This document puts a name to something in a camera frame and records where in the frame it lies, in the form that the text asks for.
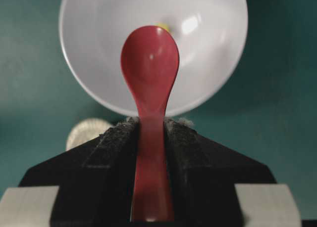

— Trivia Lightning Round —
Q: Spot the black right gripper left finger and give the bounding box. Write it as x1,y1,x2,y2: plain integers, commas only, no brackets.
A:
19,118,139,227

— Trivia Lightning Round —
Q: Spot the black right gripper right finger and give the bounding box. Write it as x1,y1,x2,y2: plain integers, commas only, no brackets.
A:
164,118,276,227

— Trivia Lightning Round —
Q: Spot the red plastic spoon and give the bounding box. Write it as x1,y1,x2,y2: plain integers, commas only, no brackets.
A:
121,26,179,222

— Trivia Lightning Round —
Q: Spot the yellow hexagonal prism block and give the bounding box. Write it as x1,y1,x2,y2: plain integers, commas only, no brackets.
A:
158,23,170,32

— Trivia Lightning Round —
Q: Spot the white round bowl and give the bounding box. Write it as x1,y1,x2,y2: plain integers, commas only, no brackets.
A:
59,0,248,116

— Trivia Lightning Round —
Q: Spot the speckled egg-shaped dish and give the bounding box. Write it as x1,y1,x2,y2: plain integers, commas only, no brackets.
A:
66,118,113,151

